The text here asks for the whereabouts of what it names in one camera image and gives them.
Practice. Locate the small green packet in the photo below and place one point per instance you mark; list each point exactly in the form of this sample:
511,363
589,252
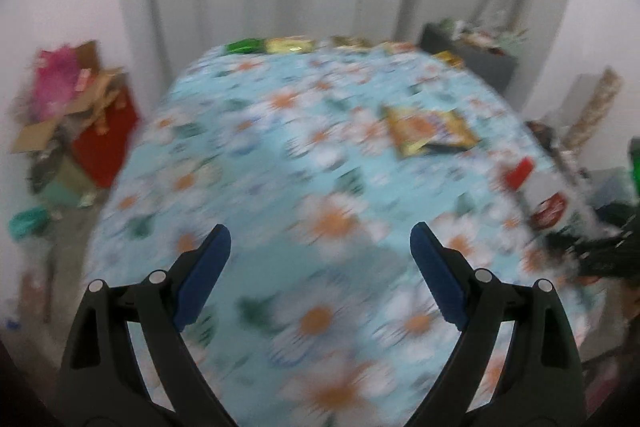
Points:
245,46

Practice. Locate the yellow orange snack packet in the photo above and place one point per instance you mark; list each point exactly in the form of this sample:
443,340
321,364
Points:
290,44
412,132
397,46

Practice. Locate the teal plastic bag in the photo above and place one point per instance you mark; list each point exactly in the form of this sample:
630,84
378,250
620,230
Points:
27,223

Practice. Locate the white flat board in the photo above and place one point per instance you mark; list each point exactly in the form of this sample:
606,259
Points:
582,99

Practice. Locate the gold foil packet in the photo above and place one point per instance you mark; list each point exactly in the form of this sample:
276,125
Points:
352,42

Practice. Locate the pink plastic bag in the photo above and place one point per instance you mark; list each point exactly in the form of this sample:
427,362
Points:
55,82

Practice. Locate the grey cabinet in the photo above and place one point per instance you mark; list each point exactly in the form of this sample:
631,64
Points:
475,62

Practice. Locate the red gift bag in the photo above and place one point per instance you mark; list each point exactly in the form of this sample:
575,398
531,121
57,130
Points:
105,142

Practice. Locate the green cardboard box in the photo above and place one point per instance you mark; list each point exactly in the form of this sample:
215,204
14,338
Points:
62,182

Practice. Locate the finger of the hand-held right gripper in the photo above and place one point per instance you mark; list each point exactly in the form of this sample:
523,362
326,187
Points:
600,254

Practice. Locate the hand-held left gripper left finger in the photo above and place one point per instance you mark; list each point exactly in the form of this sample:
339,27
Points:
202,277

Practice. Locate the blue floral tablecloth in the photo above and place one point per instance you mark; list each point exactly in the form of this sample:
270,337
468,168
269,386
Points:
280,187

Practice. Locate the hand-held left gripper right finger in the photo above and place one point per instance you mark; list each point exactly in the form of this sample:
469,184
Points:
440,277

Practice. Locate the patterned paper roll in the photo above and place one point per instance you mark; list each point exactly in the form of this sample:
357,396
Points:
595,107

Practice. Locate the pile of boxes and bags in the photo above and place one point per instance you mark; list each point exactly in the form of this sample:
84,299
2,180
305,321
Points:
35,137

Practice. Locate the small yellow packet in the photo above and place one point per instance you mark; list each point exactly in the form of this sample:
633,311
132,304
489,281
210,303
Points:
450,58

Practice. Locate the pile of small packages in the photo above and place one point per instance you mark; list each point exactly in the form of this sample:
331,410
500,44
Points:
480,34

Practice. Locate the red black packet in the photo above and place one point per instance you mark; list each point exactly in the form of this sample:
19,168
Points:
550,211

